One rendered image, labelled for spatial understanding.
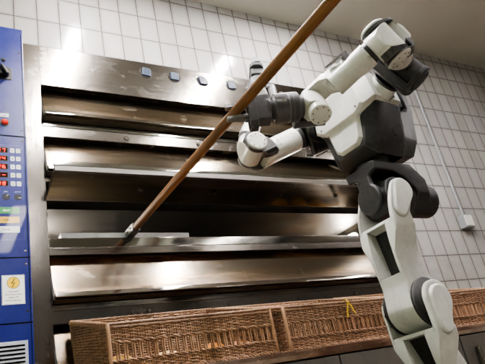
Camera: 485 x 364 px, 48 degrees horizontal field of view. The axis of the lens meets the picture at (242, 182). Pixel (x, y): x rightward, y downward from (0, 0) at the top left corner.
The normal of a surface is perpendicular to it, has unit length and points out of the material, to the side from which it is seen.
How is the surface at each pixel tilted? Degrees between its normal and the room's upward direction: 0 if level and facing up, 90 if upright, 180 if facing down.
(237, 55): 90
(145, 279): 70
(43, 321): 90
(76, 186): 169
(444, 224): 90
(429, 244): 90
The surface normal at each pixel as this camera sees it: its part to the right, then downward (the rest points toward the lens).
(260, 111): 0.07, -0.40
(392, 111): 0.60, -0.25
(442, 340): 0.49, -0.03
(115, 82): 0.47, -0.44
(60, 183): 0.28, 0.80
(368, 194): -0.85, -0.05
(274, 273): 0.37, -0.73
